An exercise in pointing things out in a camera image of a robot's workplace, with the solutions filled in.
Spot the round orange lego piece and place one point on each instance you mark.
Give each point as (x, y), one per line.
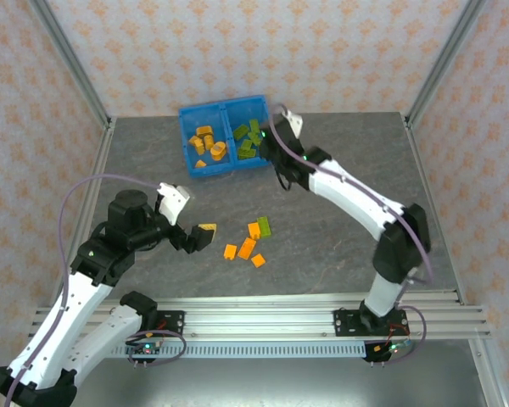
(218, 152)

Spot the orange lego brick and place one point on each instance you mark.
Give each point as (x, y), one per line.
(246, 248)
(254, 231)
(258, 260)
(193, 141)
(205, 130)
(230, 252)
(199, 147)
(208, 142)

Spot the orange lego wedge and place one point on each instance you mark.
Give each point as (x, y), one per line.
(200, 164)

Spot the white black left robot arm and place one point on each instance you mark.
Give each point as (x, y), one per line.
(80, 309)

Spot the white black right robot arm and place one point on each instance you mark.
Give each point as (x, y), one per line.
(352, 203)

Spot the small circuit board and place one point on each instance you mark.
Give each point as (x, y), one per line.
(392, 348)
(146, 349)

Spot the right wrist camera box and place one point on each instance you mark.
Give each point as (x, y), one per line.
(292, 123)

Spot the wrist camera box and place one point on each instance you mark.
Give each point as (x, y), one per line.
(292, 123)
(174, 203)

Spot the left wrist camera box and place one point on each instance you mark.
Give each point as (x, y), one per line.
(174, 203)

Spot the aluminium frame rail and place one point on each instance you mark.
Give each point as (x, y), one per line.
(99, 161)
(488, 373)
(437, 212)

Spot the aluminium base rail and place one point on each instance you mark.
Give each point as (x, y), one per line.
(258, 313)

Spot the aluminium frame post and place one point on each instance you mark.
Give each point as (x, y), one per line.
(446, 57)
(70, 57)

